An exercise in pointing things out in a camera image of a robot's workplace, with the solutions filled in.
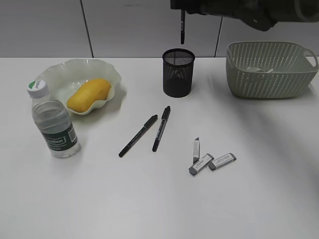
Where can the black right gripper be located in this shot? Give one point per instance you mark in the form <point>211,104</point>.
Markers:
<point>251,12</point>

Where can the waste paper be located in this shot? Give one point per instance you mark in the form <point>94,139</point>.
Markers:
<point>259,70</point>

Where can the black marker pen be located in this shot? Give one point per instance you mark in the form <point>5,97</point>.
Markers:
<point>164,119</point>
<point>141,132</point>
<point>182,30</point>

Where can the grey white eraser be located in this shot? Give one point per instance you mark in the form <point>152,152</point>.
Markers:
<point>221,161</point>
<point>196,150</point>
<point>200,164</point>

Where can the yellow mango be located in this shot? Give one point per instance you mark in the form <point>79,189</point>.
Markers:
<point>90,92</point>

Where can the translucent white wavy plate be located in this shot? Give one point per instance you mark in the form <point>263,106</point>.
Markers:
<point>65,79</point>

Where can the clear plastic water bottle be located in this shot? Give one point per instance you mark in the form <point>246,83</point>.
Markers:
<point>53,121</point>

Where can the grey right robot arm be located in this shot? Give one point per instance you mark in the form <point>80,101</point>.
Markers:
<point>293,10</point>

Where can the pale green plastic basket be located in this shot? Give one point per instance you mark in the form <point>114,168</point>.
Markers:
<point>294,69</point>

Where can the black mesh pen holder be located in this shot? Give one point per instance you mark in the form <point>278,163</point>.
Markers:
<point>178,66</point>

